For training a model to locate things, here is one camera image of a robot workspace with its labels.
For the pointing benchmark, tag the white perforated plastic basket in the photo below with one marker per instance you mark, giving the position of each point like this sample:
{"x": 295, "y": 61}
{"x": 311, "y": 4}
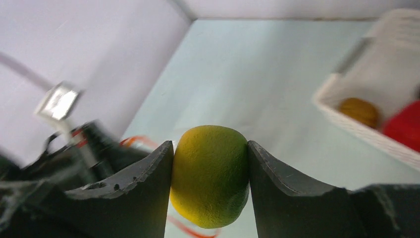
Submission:
{"x": 384, "y": 69}

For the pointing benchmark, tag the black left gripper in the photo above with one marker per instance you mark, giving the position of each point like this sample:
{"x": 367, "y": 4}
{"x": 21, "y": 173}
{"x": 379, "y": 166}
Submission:
{"x": 95, "y": 158}

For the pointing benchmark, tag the brown toy kiwi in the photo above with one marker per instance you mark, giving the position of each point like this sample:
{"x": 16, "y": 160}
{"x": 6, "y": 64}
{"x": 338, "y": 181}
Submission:
{"x": 360, "y": 110}

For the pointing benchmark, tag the yellow green toy mango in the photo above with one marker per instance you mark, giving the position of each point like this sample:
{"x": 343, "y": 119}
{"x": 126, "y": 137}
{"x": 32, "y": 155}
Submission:
{"x": 210, "y": 176}

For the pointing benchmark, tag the clear zip bag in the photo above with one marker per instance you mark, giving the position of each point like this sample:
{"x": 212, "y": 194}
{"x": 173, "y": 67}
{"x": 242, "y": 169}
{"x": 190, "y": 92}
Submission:
{"x": 157, "y": 179}

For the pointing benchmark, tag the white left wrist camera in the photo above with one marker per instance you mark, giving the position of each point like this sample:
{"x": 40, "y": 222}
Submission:
{"x": 58, "y": 104}

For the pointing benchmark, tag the red toy wax apple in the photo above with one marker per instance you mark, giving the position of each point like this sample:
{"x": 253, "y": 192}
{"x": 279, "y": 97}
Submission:
{"x": 404, "y": 127}

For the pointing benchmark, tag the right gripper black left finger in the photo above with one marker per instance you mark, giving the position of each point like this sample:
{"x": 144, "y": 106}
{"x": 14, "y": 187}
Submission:
{"x": 106, "y": 211}

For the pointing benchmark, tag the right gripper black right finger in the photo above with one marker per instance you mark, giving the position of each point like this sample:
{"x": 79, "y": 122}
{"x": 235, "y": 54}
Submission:
{"x": 290, "y": 204}

